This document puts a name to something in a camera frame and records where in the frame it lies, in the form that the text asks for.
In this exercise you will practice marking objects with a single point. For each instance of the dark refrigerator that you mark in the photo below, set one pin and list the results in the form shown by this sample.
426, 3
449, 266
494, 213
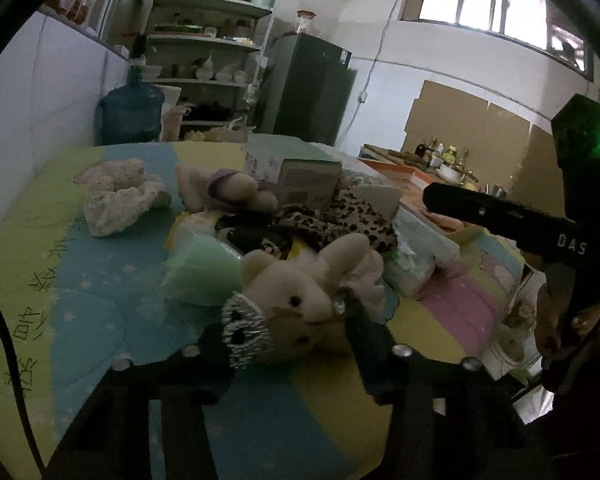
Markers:
305, 90

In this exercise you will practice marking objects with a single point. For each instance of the black yellow plush toy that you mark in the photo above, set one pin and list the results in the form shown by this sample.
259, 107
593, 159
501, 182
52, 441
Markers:
250, 235

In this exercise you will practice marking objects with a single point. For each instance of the blue water jug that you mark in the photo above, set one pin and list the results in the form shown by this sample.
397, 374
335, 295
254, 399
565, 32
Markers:
130, 110

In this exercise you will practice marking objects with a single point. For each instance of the grey metal shelf rack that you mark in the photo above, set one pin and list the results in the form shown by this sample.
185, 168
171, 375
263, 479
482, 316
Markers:
202, 40

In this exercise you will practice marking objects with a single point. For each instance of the orange rimmed cardboard box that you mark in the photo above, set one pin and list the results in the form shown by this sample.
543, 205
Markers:
405, 172

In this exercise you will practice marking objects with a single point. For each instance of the barred window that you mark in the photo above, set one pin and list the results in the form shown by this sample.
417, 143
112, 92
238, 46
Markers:
480, 0

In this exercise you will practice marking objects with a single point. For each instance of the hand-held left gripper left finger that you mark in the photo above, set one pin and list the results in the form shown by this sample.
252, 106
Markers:
215, 370

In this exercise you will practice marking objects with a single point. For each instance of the wall socket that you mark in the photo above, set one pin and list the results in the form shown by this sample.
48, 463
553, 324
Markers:
363, 97

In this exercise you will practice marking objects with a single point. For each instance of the row of condiment bottles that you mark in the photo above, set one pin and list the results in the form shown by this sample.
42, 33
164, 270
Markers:
437, 152

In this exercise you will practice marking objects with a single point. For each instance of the white fluffy plush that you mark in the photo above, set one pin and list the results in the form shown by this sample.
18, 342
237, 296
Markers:
117, 172
115, 210

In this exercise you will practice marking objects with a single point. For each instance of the leopard print soft toy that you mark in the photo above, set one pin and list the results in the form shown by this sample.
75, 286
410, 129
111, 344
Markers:
352, 222

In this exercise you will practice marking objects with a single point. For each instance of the clear-wrapped tissue pack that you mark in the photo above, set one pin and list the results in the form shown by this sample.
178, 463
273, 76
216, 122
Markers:
420, 250

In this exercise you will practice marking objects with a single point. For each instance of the cardboard sheets on wall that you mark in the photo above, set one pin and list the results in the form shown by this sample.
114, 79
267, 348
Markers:
450, 110

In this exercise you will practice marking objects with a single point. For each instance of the green white cardboard carton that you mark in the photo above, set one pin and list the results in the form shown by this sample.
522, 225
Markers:
310, 182

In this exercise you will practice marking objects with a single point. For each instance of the glass jar red lid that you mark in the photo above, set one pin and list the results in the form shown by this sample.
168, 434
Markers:
306, 22

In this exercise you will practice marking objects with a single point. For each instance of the kitchen counter wooden top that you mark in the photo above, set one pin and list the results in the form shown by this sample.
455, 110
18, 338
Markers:
392, 152

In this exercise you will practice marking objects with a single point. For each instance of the white plastic bucket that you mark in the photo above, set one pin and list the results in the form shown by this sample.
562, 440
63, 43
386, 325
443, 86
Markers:
505, 352

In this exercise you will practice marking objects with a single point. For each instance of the cream rabbit plush silver crown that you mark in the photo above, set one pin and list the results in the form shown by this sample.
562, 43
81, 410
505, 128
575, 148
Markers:
290, 280

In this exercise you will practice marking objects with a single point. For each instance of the white yellow plastic pack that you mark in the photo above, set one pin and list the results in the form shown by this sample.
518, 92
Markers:
195, 227

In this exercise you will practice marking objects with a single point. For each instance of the white bowls on rack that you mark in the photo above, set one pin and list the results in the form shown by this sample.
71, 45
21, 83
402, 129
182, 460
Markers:
215, 72

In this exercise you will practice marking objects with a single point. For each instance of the cream teddy bear purple skirt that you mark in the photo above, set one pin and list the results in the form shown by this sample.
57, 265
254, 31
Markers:
237, 187

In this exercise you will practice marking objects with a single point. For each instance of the pale fluffy bundle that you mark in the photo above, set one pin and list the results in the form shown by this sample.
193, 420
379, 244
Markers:
220, 136

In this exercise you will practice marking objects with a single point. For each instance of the aluminium framed glass partition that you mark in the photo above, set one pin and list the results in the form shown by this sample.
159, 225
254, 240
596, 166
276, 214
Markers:
120, 10

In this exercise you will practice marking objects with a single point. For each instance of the beige plastic container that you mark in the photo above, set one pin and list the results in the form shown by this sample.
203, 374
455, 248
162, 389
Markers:
174, 125

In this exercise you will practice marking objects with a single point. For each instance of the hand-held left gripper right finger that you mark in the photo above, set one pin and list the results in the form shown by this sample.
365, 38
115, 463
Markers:
367, 360

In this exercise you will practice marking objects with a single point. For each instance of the person's right hand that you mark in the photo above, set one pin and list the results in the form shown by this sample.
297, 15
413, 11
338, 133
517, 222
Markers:
547, 310

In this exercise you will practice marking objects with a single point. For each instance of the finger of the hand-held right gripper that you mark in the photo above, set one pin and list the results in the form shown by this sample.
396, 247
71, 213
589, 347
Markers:
470, 207

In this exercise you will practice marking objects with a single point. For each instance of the white bowl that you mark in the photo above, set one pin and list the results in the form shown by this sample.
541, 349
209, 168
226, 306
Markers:
450, 172

